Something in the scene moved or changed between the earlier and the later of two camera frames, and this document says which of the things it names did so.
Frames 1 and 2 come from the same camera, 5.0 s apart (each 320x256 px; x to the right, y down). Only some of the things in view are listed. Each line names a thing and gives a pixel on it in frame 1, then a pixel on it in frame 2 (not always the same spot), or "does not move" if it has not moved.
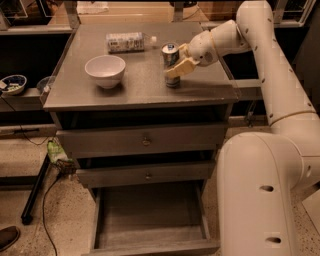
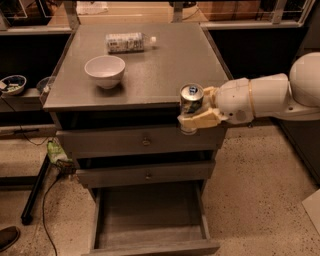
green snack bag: (56, 153) does not move
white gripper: (201, 47) to (233, 99)
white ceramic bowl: (106, 69) does not move
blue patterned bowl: (13, 84) does not move
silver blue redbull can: (170, 52) to (191, 100)
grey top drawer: (121, 141) does not move
